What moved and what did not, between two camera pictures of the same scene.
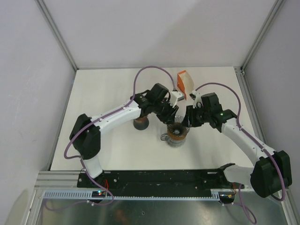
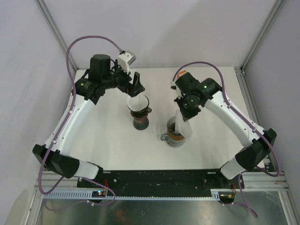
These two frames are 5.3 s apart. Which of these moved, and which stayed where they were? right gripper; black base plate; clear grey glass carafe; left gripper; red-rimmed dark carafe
Moved: right gripper; left gripper
Stayed: clear grey glass carafe; red-rimmed dark carafe; black base plate
